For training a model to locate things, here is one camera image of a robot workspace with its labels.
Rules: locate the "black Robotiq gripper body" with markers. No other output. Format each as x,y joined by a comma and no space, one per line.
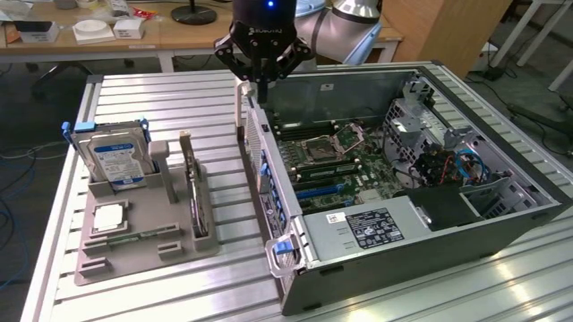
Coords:
264,20

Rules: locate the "graphics card with metal bracket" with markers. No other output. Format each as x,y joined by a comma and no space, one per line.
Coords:
197,201

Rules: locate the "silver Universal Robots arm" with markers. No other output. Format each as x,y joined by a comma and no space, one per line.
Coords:
322,30

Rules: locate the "blue expansion slot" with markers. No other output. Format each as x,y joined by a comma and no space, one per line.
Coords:
318,191

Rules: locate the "wooden desk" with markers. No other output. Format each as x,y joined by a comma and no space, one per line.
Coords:
180,37

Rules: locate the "black round lamp base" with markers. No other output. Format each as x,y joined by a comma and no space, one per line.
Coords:
194,15

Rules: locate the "white labelled box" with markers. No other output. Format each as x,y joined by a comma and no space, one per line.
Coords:
129,29

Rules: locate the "metal socket cover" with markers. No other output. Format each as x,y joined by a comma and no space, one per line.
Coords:
347,132

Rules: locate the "CPU socket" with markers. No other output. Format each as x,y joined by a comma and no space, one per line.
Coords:
320,151

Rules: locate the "white round part on box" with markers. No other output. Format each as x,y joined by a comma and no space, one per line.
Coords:
93,31

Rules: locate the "perforated metal drive cage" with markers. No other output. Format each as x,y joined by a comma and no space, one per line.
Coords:
412,127

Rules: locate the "wooden cabinet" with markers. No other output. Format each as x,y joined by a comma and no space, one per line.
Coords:
448,33

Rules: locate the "green RAM stick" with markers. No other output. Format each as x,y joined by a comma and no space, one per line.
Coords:
326,171
134,237

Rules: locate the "green motherboard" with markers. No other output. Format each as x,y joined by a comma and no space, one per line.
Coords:
372,167

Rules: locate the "white box with black lid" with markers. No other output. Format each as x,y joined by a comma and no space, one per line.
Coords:
37,31

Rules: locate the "grey printed parts rack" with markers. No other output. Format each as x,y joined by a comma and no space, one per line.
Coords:
147,214

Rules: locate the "silver CPU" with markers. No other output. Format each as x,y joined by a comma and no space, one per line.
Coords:
109,218

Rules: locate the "grey power supply unit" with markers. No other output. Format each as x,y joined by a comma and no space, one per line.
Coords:
340,241

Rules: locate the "grey metal disk bay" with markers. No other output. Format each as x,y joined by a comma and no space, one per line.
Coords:
497,198

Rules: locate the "open black PC case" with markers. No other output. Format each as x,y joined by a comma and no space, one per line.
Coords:
403,268

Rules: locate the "hard disk with blue bracket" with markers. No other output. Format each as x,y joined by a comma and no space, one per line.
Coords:
117,161

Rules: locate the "white table frame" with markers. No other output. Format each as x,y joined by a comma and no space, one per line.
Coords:
513,37

